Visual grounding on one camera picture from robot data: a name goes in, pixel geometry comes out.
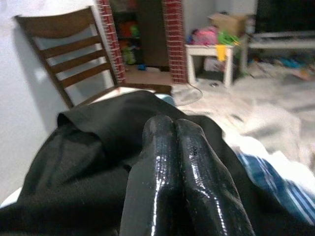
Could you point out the blue white patterned cloth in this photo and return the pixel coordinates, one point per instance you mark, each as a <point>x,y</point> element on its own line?
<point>270,179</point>

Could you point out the small yellow cloth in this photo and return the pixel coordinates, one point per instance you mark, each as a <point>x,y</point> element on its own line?
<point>221,52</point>

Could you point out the dark wooden chair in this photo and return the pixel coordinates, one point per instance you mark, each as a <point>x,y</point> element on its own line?
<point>71,50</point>

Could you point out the pink bag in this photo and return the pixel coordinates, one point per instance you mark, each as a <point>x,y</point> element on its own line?
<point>205,37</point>

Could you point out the cardboard box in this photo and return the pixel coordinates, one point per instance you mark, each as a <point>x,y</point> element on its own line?
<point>229,23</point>

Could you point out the white low shelf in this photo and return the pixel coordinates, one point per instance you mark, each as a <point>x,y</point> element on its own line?
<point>280,40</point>

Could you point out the red brick pattern pillar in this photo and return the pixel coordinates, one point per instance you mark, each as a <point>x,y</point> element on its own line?
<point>176,41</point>
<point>112,41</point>

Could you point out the small white table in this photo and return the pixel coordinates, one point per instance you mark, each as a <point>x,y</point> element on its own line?
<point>209,48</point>

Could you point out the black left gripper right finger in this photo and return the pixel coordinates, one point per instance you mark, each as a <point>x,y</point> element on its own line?
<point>209,191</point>

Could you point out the black garment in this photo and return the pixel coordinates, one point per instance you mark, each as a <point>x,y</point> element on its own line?
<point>73,159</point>

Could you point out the green toy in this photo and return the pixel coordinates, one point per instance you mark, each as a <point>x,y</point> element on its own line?
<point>227,39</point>

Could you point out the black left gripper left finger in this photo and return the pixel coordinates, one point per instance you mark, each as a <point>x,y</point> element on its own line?
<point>160,186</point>

